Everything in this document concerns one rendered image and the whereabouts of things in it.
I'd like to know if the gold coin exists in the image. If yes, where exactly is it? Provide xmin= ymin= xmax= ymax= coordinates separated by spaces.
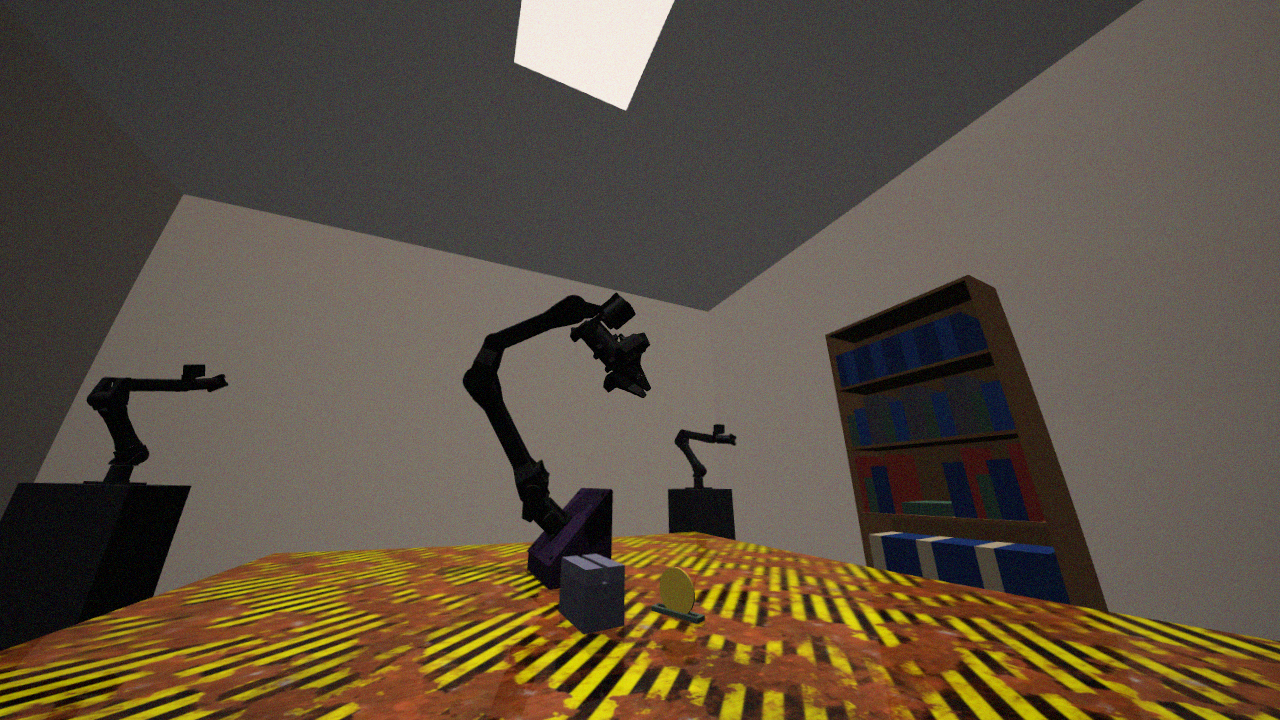
xmin=660 ymin=568 xmax=695 ymax=614

